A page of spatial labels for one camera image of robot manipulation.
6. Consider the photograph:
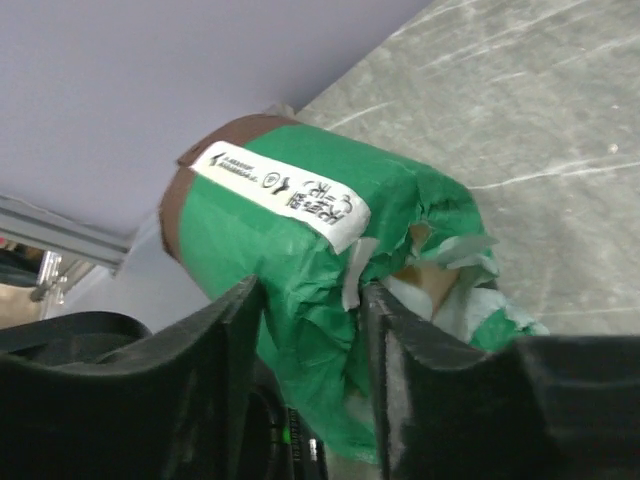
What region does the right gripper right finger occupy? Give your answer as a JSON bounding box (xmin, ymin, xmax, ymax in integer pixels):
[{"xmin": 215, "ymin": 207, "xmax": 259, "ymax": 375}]
[{"xmin": 360, "ymin": 283, "xmax": 639, "ymax": 480}]

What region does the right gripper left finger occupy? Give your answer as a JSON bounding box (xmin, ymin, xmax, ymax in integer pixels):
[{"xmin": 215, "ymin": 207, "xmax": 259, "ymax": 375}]
[{"xmin": 1, "ymin": 276, "xmax": 265, "ymax": 479}]

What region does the green torn roll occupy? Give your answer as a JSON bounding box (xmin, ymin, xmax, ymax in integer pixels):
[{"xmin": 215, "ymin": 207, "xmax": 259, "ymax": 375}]
[{"xmin": 158, "ymin": 114, "xmax": 546, "ymax": 463}]

